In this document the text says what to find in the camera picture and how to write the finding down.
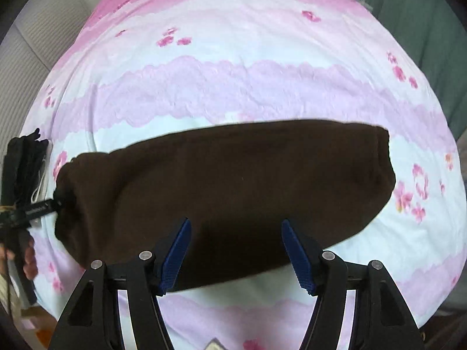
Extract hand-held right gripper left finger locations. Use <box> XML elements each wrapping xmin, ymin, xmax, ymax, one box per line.
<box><xmin>48</xmin><ymin>218</ymin><xmax>192</xmax><ymax>350</ymax></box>

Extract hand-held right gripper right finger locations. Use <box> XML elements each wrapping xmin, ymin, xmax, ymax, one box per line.
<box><xmin>281</xmin><ymin>220</ymin><xmax>426</xmax><ymax>350</ymax></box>

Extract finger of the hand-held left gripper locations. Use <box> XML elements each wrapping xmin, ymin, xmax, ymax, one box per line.
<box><xmin>22</xmin><ymin>197</ymin><xmax>63</xmax><ymax>229</ymax></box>

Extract dark brown pants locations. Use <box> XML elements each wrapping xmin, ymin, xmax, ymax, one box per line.
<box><xmin>54</xmin><ymin>119</ymin><xmax>396</xmax><ymax>293</ymax></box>

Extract person's left hand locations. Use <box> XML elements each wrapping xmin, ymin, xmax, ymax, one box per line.
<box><xmin>0</xmin><ymin>240</ymin><xmax>39</xmax><ymax>280</ymax></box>

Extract pink floral bed sheet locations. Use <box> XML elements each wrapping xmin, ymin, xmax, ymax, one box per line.
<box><xmin>15</xmin><ymin>0</ymin><xmax>467</xmax><ymax>350</ymax></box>

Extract green curtain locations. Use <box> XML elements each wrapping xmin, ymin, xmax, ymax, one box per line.
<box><xmin>365</xmin><ymin>0</ymin><xmax>467</xmax><ymax>135</ymax></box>

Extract white cable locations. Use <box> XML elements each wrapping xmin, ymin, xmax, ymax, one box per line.
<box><xmin>31</xmin><ymin>155</ymin><xmax>48</xmax><ymax>202</ymax></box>

